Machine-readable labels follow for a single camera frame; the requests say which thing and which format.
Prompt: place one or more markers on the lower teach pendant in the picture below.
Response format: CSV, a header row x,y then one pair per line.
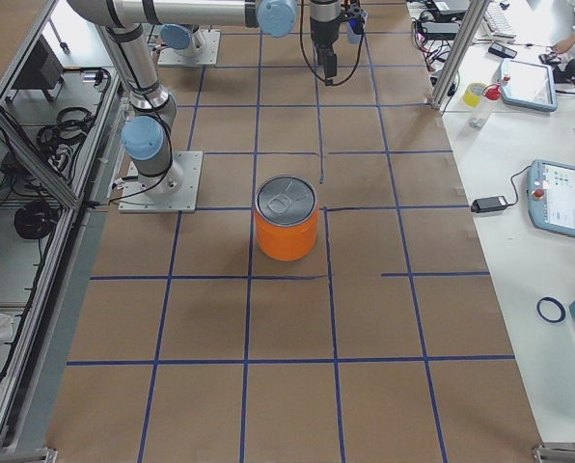
x,y
551,196

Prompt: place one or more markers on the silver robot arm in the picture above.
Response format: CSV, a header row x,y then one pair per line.
x,y
147,137

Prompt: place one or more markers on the black power adapter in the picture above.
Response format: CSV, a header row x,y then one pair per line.
x,y
489,204

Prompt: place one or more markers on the teach pendant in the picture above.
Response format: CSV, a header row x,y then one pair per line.
x,y
528,85
551,196

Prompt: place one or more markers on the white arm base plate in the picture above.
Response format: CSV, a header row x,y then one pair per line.
x,y
178,191
202,51

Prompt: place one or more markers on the aluminium frame rail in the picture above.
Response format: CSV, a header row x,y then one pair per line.
x,y
467,30

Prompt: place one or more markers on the upper teach pendant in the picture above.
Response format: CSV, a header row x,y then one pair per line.
x,y
528,85

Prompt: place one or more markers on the yellow tape roll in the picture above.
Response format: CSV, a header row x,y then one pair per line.
x,y
473,94

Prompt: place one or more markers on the large orange can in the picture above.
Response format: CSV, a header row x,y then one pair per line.
x,y
286,217

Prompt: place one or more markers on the light blue plastic cup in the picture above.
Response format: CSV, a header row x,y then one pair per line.
x,y
355,29

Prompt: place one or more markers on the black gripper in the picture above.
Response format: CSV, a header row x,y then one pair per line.
x,y
324,33

